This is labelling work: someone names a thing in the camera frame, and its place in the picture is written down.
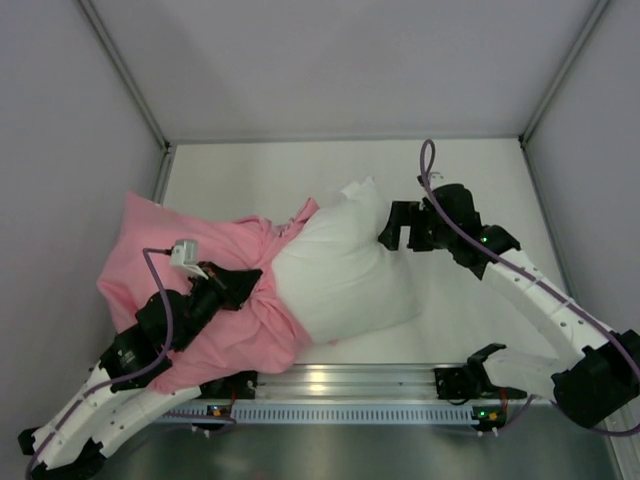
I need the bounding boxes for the pink floral pillowcase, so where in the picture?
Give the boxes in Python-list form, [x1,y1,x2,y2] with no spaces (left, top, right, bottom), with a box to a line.
[97,193,319,394]

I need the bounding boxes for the white pillow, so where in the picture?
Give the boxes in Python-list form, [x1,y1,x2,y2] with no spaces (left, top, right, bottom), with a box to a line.
[272,177,420,344]

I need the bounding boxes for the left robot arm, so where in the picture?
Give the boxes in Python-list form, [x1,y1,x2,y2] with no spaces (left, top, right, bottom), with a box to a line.
[18,262,262,479]

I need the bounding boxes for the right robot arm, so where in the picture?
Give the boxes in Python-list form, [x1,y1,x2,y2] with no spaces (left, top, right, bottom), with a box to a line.
[378,184,639,429]

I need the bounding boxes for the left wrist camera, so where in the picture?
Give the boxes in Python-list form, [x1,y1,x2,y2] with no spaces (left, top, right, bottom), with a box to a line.
[169,239,198,268]

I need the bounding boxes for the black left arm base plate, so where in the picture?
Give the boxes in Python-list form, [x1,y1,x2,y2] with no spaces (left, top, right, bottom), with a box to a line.
[199,371,258,400]

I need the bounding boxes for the white slotted cable duct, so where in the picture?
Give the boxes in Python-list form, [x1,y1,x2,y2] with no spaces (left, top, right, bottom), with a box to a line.
[159,403,504,426]

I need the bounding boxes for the aluminium front rail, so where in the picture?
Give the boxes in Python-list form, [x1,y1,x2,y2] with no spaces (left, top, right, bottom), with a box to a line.
[199,362,626,401]

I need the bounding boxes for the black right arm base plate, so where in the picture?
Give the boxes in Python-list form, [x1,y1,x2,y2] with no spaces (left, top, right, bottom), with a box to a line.
[433,366,497,404]

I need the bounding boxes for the left aluminium frame post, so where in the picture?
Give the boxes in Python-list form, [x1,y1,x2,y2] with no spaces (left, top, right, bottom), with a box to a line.
[74,0,174,151]

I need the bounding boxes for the aluminium frame post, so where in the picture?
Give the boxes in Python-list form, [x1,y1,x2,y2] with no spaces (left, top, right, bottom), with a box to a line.
[518,0,613,150]
[74,0,174,151]

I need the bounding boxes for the right aluminium frame post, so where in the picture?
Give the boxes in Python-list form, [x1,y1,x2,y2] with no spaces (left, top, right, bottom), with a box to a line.
[518,0,613,150]

